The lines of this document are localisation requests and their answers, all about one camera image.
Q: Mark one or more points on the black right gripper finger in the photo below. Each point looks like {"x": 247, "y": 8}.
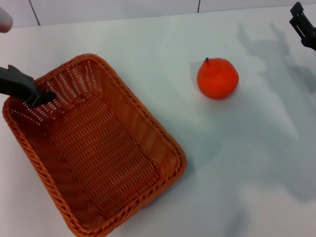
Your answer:
{"x": 301, "y": 13}
{"x": 296, "y": 26}

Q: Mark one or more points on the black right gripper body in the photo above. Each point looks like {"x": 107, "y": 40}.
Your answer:
{"x": 309, "y": 40}

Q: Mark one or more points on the orange woven wicker basket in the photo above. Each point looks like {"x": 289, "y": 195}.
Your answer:
{"x": 98, "y": 148}

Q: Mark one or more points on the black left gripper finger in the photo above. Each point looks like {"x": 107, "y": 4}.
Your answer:
{"x": 40, "y": 97}

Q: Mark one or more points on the orange toy tangerine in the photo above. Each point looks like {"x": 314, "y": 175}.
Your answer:
{"x": 218, "y": 80}

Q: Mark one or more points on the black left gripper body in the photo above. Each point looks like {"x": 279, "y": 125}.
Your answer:
{"x": 13, "y": 82}

